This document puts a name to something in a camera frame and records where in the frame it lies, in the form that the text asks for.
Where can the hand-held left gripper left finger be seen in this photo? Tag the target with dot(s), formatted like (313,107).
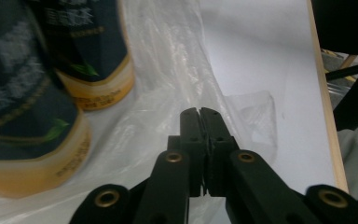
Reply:
(195,143)

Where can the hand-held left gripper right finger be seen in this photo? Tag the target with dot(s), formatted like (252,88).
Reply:
(218,140)

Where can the clear plastic bag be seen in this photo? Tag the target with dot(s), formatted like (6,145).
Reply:
(167,62)

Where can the dark label tea bottle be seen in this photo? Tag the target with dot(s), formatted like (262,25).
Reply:
(90,53)
(21,124)

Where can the dark bar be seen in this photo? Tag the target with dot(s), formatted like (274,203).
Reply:
(346,72)

